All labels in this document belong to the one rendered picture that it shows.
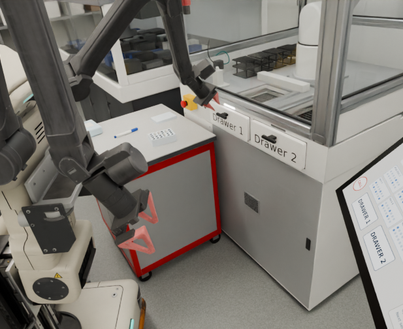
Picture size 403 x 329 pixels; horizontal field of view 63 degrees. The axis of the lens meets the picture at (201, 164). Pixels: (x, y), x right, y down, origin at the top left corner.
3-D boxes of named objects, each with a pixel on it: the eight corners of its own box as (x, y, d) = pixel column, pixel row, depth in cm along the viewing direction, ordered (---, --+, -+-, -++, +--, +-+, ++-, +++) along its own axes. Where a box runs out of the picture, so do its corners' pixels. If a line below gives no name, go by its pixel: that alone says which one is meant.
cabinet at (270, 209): (309, 322, 158) (325, 185, 117) (196, 213, 235) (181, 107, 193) (421, 234, 198) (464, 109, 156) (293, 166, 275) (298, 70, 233)
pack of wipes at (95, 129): (104, 133, 183) (101, 125, 180) (87, 139, 178) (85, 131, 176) (93, 125, 193) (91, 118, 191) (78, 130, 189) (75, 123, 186)
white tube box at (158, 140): (153, 147, 163) (151, 140, 161) (148, 140, 169) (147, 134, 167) (176, 140, 166) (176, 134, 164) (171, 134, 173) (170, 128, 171)
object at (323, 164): (323, 183, 118) (328, 147, 110) (182, 107, 194) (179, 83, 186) (460, 108, 157) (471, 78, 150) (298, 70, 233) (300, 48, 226)
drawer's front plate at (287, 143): (301, 170, 123) (303, 144, 117) (251, 143, 144) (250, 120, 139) (304, 168, 123) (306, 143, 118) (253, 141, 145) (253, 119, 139)
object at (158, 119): (157, 125, 185) (157, 122, 185) (150, 120, 192) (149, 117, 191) (176, 118, 191) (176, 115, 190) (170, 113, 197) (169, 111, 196)
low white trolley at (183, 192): (140, 290, 183) (106, 177, 143) (104, 230, 229) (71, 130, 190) (225, 243, 207) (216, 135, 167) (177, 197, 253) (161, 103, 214)
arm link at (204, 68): (172, 66, 126) (183, 82, 123) (196, 46, 123) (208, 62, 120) (187, 78, 137) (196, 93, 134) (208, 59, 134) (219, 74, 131)
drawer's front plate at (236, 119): (247, 141, 146) (246, 118, 140) (210, 121, 168) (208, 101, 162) (250, 140, 147) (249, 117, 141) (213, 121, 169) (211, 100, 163)
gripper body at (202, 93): (218, 88, 137) (208, 76, 132) (202, 108, 137) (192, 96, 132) (209, 85, 142) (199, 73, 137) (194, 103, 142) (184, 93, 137)
